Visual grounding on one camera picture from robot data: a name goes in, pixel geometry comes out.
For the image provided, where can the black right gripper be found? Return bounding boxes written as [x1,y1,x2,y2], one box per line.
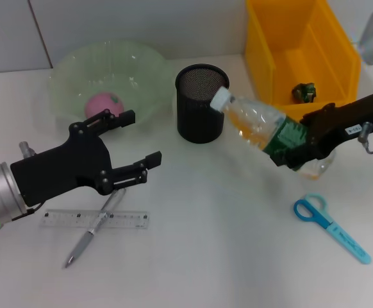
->
[269,93,373,170]

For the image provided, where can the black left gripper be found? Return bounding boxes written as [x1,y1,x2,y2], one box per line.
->
[10,108,163,209]

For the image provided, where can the green plastic wrapper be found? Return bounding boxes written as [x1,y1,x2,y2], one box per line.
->
[291,82,319,103]

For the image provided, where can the clear green-label plastic bottle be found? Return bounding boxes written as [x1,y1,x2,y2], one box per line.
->
[209,86,336,180]

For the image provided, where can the pink toy peach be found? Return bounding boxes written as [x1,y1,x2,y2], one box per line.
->
[84,92,125,119]

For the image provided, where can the black mesh pen holder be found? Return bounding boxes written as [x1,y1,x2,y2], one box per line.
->
[172,64,231,144]

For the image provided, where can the clear plastic ruler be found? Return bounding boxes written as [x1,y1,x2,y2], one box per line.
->
[39,209,151,230]

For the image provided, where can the translucent green fruit plate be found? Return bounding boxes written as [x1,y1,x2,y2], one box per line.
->
[47,40,174,129]

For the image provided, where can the blue scissors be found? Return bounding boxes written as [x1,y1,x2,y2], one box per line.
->
[294,192,372,265]

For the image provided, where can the grey ballpoint pen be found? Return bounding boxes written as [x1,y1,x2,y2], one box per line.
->
[63,188,127,269]

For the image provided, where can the yellow plastic bin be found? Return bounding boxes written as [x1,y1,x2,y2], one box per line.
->
[244,0,362,112]

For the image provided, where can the silver left gripper connector stub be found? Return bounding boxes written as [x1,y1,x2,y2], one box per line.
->
[19,141,36,158]

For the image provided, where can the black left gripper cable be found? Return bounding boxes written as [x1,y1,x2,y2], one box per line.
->
[26,201,44,215]

